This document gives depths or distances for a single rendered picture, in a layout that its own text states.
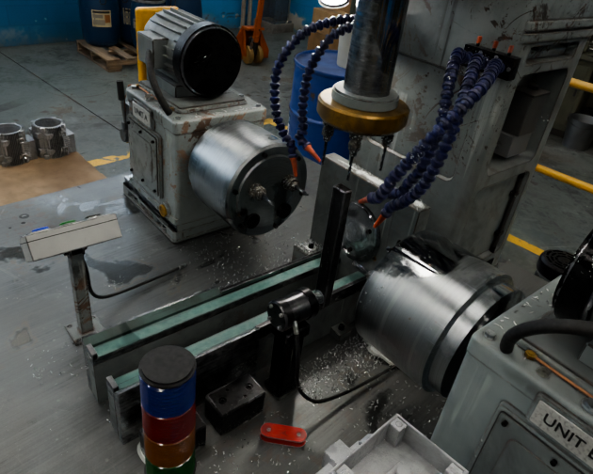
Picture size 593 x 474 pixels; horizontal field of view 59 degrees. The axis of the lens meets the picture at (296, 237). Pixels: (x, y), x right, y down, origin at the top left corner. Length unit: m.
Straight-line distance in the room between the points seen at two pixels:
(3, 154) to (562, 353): 3.15
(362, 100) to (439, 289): 0.37
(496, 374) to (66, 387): 0.79
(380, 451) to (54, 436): 0.62
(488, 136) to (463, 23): 0.22
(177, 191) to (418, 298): 0.76
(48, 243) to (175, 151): 0.45
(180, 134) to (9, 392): 0.68
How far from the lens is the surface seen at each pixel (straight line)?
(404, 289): 0.90
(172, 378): 0.57
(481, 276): 0.91
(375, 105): 0.99
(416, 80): 1.21
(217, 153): 1.26
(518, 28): 1.07
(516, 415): 0.81
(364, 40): 0.98
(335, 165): 1.23
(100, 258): 1.46
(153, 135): 1.43
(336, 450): 0.71
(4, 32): 6.56
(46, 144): 3.52
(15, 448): 1.08
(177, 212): 1.45
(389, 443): 0.68
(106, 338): 1.05
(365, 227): 1.19
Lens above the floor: 1.65
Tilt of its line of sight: 33 degrees down
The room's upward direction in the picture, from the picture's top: 8 degrees clockwise
